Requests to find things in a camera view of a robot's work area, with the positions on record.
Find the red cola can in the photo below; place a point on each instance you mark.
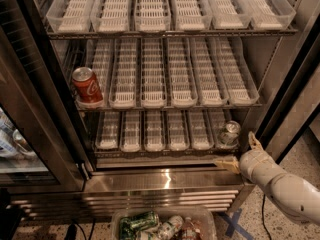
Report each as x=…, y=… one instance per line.
x=87, y=86

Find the brown bottle in bin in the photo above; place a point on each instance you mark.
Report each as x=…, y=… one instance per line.
x=190, y=230

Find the clear plastic bin on floor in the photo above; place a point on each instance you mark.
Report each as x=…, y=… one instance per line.
x=199, y=214

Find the middle shelf tray three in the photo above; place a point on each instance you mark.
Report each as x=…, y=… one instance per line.
x=153, y=86

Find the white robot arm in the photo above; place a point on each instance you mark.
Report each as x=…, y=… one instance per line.
x=294, y=196

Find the blue tape cross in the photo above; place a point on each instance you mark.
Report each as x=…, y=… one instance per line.
x=233, y=226

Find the shelf tray three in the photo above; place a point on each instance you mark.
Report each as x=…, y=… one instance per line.
x=152, y=15
x=154, y=136
x=153, y=86

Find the middle shelf tray five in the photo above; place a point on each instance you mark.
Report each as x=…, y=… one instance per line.
x=211, y=89

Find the shelf tray four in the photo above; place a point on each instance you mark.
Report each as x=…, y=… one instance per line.
x=182, y=83
x=177, y=137
x=191, y=15

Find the stainless steel fridge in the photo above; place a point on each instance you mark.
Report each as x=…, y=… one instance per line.
x=116, y=180

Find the shelf tray two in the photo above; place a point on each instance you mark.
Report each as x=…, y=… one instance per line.
x=122, y=93
x=111, y=15
x=130, y=132

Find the bottom shelf tray one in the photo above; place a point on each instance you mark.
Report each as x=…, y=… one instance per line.
x=108, y=130

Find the bottom shelf tray four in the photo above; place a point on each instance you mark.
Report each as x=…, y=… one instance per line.
x=177, y=137

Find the shelf tray five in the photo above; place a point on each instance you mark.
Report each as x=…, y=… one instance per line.
x=230, y=14
x=201, y=138
x=211, y=89

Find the top shelf tray two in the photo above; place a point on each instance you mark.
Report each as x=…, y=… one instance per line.
x=111, y=15

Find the middle shelf tray two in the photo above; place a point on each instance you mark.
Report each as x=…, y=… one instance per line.
x=122, y=93

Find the top shelf tray three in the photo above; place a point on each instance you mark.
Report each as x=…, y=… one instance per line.
x=152, y=15

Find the white green can in bin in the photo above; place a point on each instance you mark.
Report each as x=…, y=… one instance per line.
x=169, y=228

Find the top shelf tray one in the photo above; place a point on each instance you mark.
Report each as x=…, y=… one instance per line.
x=70, y=16

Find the top shelf tray five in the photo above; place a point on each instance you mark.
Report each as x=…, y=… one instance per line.
x=230, y=14

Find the middle shelf tray one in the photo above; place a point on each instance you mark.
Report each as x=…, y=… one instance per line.
x=99, y=57

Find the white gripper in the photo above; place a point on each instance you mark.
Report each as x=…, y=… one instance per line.
x=250, y=164

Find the bottom shelf tray two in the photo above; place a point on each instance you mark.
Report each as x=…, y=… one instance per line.
x=130, y=132

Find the right fridge door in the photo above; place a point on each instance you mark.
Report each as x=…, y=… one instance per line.
x=297, y=102

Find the middle shelf tray four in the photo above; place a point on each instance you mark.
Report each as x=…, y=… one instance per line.
x=182, y=83

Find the bottom shelf tray five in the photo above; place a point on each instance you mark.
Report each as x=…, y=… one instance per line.
x=201, y=138

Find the bottom shelf tray six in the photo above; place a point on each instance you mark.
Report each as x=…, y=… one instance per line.
x=218, y=117

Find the left glass fridge door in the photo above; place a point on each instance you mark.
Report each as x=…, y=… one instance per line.
x=36, y=99

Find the top shelf tray four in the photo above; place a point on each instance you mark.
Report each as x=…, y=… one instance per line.
x=191, y=15

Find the silver green 7up can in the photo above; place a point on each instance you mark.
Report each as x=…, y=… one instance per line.
x=229, y=133

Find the shelf tray one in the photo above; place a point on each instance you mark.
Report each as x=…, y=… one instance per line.
x=70, y=16
x=99, y=57
x=108, y=130

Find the bottom shelf tray three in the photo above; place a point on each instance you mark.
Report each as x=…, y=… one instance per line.
x=154, y=136

